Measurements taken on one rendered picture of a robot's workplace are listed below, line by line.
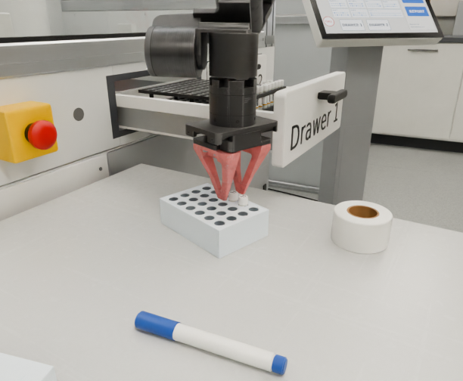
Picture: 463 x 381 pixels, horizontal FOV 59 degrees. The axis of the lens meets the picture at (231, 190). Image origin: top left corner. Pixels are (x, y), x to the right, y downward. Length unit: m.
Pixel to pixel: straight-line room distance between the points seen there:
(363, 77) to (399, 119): 2.05
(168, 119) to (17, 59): 0.24
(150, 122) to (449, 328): 0.54
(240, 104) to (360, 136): 1.34
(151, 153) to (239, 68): 0.44
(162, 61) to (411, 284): 0.37
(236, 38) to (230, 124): 0.09
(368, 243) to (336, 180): 1.30
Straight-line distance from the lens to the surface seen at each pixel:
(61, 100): 0.71
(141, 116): 0.75
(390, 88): 3.73
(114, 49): 0.78
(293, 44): 2.51
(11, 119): 0.61
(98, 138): 0.77
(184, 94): 0.74
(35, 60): 0.69
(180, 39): 0.49
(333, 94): 0.67
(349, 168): 1.81
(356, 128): 1.77
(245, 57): 0.47
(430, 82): 3.71
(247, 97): 0.48
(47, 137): 0.61
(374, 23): 1.65
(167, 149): 0.91
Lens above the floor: 1.02
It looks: 23 degrees down
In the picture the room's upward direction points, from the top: straight up
